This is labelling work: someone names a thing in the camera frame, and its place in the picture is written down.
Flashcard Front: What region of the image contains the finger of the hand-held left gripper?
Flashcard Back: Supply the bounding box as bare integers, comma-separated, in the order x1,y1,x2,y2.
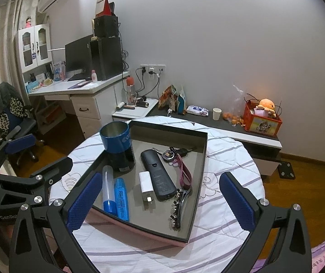
0,125,36,177
0,157,73,202

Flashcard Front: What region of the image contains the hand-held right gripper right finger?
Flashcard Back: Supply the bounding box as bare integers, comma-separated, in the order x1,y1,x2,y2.
219,172,313,273

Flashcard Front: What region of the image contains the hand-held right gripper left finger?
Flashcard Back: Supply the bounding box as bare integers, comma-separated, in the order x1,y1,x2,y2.
9,171,103,273

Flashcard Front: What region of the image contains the clear tube with blue cap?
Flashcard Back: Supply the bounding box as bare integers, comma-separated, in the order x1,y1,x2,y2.
102,165,118,216

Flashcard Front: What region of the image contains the blue highlighter pen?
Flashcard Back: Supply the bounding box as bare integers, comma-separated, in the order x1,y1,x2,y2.
114,178,130,222

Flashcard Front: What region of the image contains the black hair clip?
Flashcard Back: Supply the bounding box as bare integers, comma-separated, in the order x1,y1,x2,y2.
168,188,193,229

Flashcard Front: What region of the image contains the blue and black metal cup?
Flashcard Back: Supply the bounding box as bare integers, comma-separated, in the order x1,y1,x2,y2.
99,121,136,172

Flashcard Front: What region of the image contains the white charger plug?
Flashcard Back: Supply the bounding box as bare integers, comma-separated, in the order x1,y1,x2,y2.
138,171,155,204

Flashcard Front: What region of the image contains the black remote control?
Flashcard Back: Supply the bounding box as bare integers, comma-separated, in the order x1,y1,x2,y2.
140,149,177,202

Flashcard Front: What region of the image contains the key bunch with pink strap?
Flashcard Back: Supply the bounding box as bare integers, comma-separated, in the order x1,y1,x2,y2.
152,146,197,197

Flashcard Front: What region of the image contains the pink box with dark rim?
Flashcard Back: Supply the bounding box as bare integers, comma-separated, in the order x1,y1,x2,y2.
90,119,208,246

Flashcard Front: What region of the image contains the black office chair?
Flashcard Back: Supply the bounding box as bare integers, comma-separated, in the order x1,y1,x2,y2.
0,82,45,165

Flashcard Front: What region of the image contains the leopard print cloth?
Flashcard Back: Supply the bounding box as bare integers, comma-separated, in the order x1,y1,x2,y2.
0,97,28,131

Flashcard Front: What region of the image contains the black bathroom scale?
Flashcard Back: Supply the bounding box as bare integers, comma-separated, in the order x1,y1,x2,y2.
276,161,296,179

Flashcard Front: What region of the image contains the low white bedside cabinet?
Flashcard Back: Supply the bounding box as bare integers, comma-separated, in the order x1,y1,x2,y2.
112,98,282,177

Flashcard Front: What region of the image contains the white desk with drawers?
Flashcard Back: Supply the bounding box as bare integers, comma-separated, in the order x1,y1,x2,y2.
27,71,130,133

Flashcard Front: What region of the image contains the red tin box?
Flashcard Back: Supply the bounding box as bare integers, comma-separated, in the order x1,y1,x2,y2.
242,102,283,137

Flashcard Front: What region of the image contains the orange peel pile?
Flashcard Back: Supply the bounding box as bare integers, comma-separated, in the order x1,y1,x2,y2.
222,112,247,127

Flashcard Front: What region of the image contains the white glass-door cabinet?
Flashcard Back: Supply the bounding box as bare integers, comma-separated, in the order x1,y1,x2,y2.
15,23,53,73

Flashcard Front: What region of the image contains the beige curtain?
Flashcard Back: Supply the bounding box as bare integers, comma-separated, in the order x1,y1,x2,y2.
0,0,46,140

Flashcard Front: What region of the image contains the wet wipes pack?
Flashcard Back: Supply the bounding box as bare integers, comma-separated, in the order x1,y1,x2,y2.
186,105,209,117

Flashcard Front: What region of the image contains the orange plush toy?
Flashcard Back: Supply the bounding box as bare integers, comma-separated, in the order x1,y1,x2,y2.
255,98,278,117

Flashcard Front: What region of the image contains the clear plastic bag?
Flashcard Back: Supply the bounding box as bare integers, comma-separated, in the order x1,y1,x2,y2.
232,84,250,114

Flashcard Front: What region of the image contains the water bottle with red cap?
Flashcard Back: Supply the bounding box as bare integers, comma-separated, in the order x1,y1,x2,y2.
125,77,136,106

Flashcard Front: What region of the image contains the black computer monitor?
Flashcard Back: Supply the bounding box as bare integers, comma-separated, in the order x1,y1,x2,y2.
65,34,95,73

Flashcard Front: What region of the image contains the blue and white bag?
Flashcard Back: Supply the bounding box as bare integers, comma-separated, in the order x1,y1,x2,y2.
177,87,188,114

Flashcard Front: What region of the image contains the black computer tower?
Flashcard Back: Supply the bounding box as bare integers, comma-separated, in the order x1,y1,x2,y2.
90,37,123,81

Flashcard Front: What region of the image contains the colourful snack bag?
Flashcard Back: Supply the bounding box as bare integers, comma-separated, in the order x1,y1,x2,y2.
158,85,178,111

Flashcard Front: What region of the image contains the black speaker box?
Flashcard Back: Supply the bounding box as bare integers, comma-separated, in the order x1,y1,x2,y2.
91,15,119,38

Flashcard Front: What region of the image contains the red paper bag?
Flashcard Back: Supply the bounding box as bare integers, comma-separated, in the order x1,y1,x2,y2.
95,0,115,18

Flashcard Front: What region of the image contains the white wall socket strip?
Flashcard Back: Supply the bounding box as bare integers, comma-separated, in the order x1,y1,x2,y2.
140,64,166,73

